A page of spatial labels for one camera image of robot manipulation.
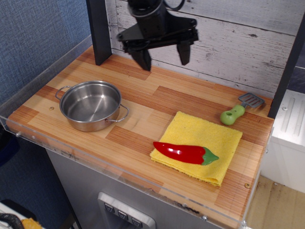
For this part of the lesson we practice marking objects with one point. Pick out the red toy chili pepper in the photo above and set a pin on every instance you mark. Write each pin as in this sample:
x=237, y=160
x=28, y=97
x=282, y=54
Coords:
x=186, y=153

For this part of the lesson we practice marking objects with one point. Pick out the silver dispenser panel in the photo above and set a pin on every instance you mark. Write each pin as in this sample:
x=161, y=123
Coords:
x=134, y=217

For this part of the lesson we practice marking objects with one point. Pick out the clear acrylic guard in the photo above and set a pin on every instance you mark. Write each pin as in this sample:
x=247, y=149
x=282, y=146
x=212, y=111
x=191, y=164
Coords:
x=153, y=99

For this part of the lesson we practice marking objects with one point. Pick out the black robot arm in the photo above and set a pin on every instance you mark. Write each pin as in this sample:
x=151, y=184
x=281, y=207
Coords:
x=156, y=28

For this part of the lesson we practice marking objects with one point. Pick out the grey toy fridge cabinet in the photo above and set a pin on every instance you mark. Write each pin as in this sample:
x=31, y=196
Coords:
x=173, y=200

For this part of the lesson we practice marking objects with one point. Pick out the yellow object bottom left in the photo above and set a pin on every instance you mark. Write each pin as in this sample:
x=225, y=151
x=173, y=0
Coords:
x=31, y=224

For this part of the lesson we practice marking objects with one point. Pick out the dark grey vertical post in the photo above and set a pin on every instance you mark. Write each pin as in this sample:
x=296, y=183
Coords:
x=99, y=30

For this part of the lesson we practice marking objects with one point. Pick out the yellow folded cloth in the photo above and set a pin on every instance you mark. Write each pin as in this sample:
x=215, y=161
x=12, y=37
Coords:
x=185, y=129

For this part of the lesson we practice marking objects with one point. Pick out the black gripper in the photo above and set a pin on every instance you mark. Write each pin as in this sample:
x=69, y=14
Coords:
x=156, y=27

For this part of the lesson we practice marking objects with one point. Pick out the green handled toy spatula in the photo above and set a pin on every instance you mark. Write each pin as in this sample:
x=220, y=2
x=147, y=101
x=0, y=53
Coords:
x=247, y=100

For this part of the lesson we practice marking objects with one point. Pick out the white side cabinet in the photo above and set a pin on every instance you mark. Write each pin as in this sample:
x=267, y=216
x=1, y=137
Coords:
x=284, y=161

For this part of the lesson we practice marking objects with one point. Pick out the dark right vertical post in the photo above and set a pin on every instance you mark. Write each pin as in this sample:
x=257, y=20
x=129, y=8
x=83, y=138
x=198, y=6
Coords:
x=288, y=70

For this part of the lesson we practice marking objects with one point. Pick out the silver steel pot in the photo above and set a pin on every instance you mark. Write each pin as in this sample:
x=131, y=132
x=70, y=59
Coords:
x=92, y=106

